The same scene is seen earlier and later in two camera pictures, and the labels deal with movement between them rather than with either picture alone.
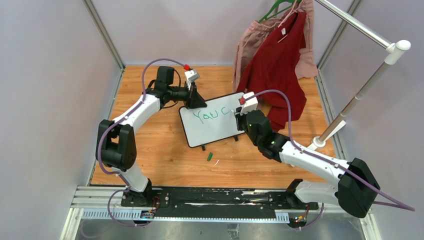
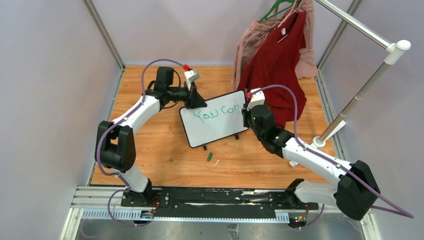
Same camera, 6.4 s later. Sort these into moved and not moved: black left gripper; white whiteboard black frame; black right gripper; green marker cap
Moved: black right gripper
Not moved: black left gripper; green marker cap; white whiteboard black frame
